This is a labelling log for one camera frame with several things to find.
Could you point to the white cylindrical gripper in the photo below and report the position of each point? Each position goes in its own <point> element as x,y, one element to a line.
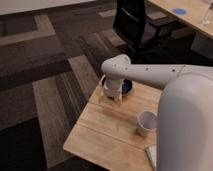
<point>111,88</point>

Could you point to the blue ceramic bowl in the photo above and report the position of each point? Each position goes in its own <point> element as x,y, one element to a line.
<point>126,87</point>

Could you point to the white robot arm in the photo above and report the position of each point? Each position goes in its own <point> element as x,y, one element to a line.
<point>185,109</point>

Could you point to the white paper cup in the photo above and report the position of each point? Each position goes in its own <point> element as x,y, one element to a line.
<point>146,123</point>

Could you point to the white flat object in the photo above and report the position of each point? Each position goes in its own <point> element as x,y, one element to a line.
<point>151,152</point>

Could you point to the black office chair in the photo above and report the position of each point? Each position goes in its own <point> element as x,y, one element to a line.
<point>137,27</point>

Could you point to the blue round coaster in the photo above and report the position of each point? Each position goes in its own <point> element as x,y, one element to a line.
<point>179,11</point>

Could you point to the background wooden desk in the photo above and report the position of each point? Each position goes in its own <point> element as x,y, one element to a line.
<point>195,11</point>

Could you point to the clear drinking glass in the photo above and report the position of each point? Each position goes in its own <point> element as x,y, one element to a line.
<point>209,13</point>

